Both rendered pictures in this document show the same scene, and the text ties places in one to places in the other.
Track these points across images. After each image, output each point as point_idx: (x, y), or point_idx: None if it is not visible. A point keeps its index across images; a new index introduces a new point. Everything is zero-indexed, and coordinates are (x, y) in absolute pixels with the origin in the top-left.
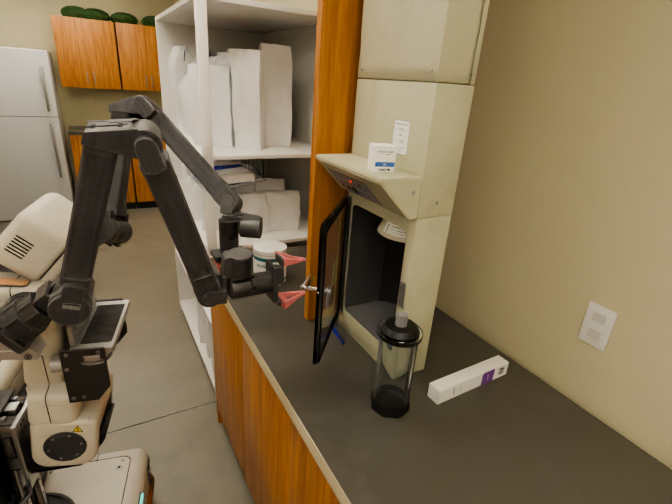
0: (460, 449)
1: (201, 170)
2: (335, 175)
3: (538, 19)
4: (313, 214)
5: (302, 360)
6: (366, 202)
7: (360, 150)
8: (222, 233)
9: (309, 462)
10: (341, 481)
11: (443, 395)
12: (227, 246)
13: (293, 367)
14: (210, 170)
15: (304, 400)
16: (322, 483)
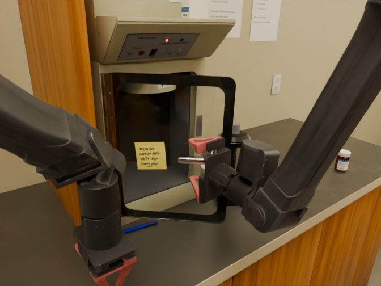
0: None
1: (26, 105)
2: (132, 42)
3: None
4: (94, 113)
5: (191, 249)
6: (138, 67)
7: (114, 8)
8: (117, 204)
9: (261, 272)
10: (309, 216)
11: None
12: (121, 221)
13: (206, 254)
14: (34, 97)
15: (249, 240)
16: (276, 261)
